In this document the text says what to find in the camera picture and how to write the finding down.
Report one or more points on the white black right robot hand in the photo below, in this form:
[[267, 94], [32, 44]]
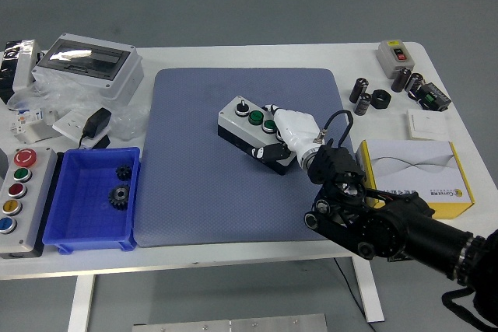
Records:
[[295, 126]]

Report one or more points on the grey four-button control box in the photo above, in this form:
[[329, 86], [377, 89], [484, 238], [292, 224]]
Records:
[[233, 124]]

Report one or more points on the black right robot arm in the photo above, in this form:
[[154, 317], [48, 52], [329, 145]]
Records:
[[420, 235]]

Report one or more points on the grey five-button control box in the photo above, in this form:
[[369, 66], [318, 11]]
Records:
[[35, 207]]

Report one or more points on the black cylindrical capacitor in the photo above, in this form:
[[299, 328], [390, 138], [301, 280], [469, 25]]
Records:
[[414, 83], [400, 80], [358, 91], [362, 104]]

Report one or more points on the black hex nut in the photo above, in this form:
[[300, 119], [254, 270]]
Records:
[[380, 99]]

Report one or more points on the yellow white cardboard box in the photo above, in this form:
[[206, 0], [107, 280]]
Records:
[[412, 165]]

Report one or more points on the grey-blue mat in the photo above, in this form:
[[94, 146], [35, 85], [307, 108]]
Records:
[[186, 192]]

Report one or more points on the black module green terminal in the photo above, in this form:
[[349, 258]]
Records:
[[433, 96]]

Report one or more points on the clear plastic bag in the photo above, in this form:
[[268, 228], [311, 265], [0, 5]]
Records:
[[128, 122]]

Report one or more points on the small black gear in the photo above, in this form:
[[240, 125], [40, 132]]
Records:
[[123, 173]]

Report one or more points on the grey distribution box clear lid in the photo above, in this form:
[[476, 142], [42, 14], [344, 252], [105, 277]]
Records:
[[120, 79]]

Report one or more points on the white table leg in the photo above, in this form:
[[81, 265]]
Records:
[[369, 293], [79, 305]]

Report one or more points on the large black gear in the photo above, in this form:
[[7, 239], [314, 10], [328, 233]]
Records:
[[118, 196]]

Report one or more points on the black power adapter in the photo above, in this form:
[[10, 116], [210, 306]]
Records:
[[97, 122]]

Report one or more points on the silver metal plate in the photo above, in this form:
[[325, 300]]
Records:
[[233, 325]]

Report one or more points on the blue plastic bin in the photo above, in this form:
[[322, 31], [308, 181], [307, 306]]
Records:
[[85, 223]]

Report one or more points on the white circuit breaker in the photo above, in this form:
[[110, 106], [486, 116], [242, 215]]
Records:
[[29, 126]]

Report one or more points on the white rectangular box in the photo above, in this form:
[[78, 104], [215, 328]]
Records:
[[25, 67]]

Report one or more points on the black silver foil bag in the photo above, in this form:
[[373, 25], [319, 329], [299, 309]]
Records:
[[7, 71]]

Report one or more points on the grey two-button switch box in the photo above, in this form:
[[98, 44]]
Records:
[[387, 60]]

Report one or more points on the white wall switch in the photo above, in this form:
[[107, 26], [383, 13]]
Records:
[[428, 125]]

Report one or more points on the white wall socket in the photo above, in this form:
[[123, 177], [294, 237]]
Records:
[[68, 126]]

